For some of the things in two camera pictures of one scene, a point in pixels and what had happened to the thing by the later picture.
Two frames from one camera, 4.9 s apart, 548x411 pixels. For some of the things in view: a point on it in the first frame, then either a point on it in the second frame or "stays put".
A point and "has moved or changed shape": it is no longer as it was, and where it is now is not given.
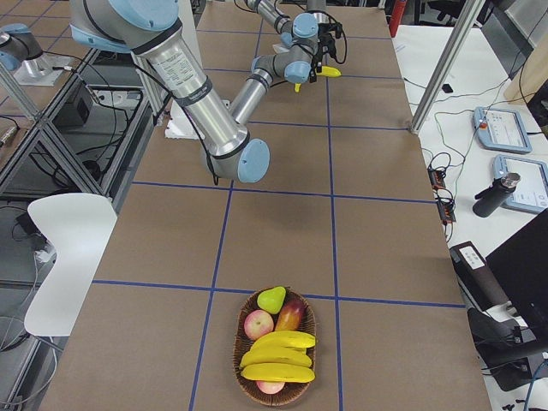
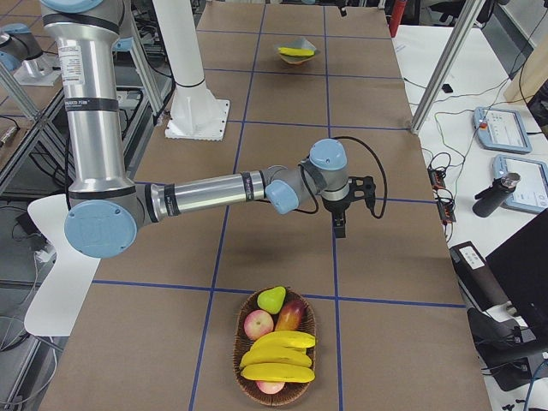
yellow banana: (284, 338) stays put
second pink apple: (270, 387) stays put
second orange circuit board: (447, 211) stays put
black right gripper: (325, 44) to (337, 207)
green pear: (271, 300) stays put
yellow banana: (326, 71) has moved or changed shape
